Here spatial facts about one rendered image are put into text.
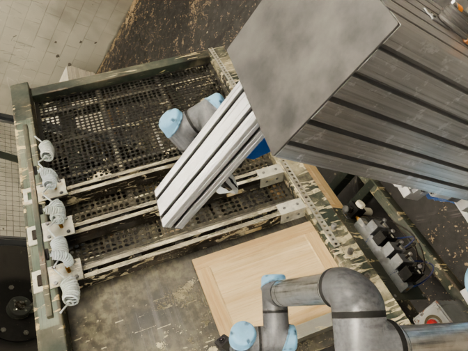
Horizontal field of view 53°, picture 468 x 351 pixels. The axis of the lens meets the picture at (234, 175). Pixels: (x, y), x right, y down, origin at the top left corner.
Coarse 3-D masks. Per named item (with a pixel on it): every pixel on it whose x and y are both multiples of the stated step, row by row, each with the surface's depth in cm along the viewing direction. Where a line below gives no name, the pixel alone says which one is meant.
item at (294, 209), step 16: (272, 208) 212; (288, 208) 212; (304, 208) 213; (224, 224) 207; (240, 224) 207; (256, 224) 208; (272, 224) 213; (176, 240) 201; (192, 240) 201; (208, 240) 203; (224, 240) 208; (48, 256) 177; (64, 256) 183; (128, 256) 196; (144, 256) 196; (160, 256) 198; (176, 256) 202; (32, 272) 187; (48, 272) 187; (64, 272) 187; (80, 272) 187; (96, 272) 191; (112, 272) 194; (128, 272) 198; (80, 288) 193
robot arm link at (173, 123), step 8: (168, 112) 132; (176, 112) 129; (184, 112) 131; (160, 120) 131; (168, 120) 129; (176, 120) 128; (184, 120) 129; (160, 128) 130; (168, 128) 129; (176, 128) 129; (184, 128) 130; (192, 128) 130; (168, 136) 131; (176, 136) 131; (184, 136) 131; (192, 136) 132; (176, 144) 133; (184, 144) 133; (184, 152) 135
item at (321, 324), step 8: (312, 320) 179; (320, 320) 179; (328, 320) 179; (296, 328) 177; (304, 328) 177; (312, 328) 177; (320, 328) 177; (328, 328) 179; (304, 336) 175; (312, 336) 178
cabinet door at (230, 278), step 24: (264, 240) 207; (288, 240) 207; (312, 240) 207; (216, 264) 199; (240, 264) 199; (264, 264) 199; (288, 264) 199; (312, 264) 199; (336, 264) 199; (216, 288) 191; (240, 288) 192; (216, 312) 184; (240, 312) 185; (288, 312) 184; (312, 312) 184
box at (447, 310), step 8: (432, 304) 159; (440, 304) 158; (448, 304) 161; (456, 304) 164; (464, 304) 168; (424, 312) 161; (432, 312) 159; (440, 312) 157; (448, 312) 157; (456, 312) 160; (464, 312) 163; (416, 320) 163; (424, 320) 161; (448, 320) 154; (456, 320) 156; (464, 320) 159
